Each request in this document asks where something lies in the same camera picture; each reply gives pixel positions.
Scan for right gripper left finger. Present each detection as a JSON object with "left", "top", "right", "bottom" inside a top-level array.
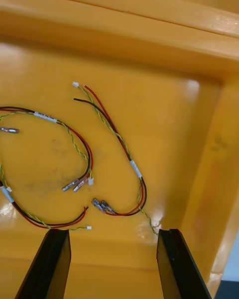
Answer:
[{"left": 14, "top": 229, "right": 72, "bottom": 299}]

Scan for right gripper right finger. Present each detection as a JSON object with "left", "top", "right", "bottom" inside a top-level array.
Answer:
[{"left": 156, "top": 228, "right": 213, "bottom": 299}]

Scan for red black green-yellow wire harness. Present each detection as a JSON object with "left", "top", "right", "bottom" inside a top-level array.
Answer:
[
  {"left": 71, "top": 81, "right": 160, "bottom": 237},
  {"left": 0, "top": 106, "right": 95, "bottom": 193},
  {"left": 0, "top": 127, "right": 92, "bottom": 231}
]

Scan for yellow-orange plastic bin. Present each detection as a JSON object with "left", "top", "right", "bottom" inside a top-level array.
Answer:
[
  {"left": 0, "top": 0, "right": 239, "bottom": 39},
  {"left": 0, "top": 0, "right": 239, "bottom": 299}
]

